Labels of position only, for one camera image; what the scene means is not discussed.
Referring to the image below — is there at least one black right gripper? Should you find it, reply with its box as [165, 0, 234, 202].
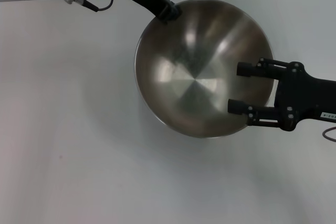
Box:
[227, 57, 336, 132]

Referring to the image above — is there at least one large stainless steel bowl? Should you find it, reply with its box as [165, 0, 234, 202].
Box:
[134, 0, 276, 138]

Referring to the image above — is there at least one right wrist cable with plug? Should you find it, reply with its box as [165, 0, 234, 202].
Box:
[322, 126, 336, 142]

